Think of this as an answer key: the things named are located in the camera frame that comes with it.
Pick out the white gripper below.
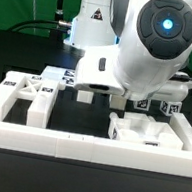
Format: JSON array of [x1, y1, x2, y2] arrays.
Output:
[[73, 45, 189, 102]]

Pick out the white chair seat part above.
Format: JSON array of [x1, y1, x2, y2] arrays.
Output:
[[108, 112, 183, 151]]

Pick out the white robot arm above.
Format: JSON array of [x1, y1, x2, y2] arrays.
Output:
[[69, 0, 192, 102]]

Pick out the white chair backrest part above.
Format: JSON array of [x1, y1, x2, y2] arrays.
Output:
[[0, 71, 66, 129]]

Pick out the white small chair post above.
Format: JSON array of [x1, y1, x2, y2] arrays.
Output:
[[76, 90, 93, 104]]

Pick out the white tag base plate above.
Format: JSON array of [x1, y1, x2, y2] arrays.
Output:
[[41, 66, 75, 87]]

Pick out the black cables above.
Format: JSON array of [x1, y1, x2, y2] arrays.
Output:
[[7, 0, 78, 42]]

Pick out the white U-shaped fence frame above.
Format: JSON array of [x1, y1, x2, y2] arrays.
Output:
[[0, 82, 192, 181]]

